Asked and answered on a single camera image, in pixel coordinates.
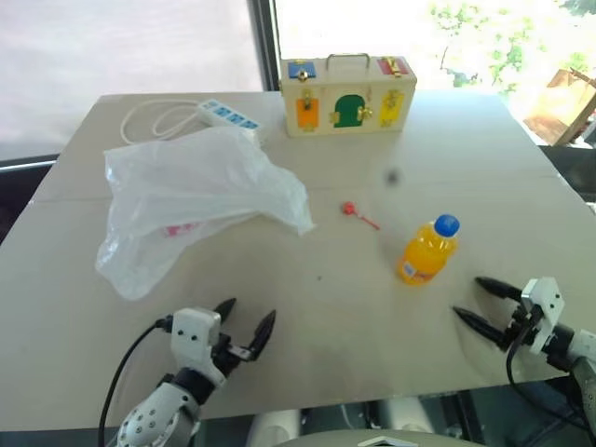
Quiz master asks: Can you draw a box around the translucent white plastic bag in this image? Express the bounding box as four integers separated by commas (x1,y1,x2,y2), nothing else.
94,126,318,302

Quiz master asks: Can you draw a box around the red lollipop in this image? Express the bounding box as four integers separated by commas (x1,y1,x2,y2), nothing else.
340,200,381,231

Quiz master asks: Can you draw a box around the grey rounded shape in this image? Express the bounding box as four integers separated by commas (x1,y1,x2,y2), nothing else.
373,395,437,437
245,408,305,447

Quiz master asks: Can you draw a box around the white power strip cable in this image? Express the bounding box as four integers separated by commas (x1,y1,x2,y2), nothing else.
119,99,209,143

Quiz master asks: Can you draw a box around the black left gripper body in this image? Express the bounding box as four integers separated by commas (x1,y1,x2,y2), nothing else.
211,332,255,376

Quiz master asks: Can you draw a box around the orange juice bottle blue cap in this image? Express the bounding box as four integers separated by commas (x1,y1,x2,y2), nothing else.
396,213,462,287

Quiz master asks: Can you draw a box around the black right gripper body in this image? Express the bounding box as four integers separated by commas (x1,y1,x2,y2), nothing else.
500,300,544,353

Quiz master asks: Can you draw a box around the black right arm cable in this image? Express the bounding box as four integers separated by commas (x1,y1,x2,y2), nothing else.
505,324,593,435

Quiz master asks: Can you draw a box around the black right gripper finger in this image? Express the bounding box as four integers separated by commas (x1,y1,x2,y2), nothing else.
452,305,509,352
474,277,524,302

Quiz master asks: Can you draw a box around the dark furniture beside table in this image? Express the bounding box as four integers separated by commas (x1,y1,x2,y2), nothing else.
0,156,60,246
538,143,596,209

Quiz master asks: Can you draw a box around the dark window frame post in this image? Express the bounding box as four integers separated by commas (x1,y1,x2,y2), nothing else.
246,0,281,93

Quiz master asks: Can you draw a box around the wooden lock box with handle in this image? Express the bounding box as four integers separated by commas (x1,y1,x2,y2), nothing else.
278,52,417,139

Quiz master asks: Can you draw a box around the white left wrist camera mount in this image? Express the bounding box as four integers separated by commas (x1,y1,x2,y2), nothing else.
169,306,228,388

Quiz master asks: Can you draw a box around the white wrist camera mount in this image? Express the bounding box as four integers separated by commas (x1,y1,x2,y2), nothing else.
169,306,228,388
520,277,566,357

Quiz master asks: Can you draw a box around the brown cardboard box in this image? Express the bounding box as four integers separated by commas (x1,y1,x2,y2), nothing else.
522,66,596,146

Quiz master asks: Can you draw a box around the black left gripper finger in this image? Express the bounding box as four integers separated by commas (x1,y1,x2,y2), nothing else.
214,297,238,335
245,309,278,362

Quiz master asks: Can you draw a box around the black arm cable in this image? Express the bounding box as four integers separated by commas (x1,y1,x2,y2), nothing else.
505,324,593,435
97,315,175,447

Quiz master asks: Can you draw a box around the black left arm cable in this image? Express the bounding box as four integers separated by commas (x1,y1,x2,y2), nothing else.
97,315,175,447

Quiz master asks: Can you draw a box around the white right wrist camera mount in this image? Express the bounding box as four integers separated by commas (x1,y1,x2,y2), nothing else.
520,277,566,357

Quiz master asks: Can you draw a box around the white power strip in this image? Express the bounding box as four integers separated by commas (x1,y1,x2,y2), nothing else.
196,98,263,146

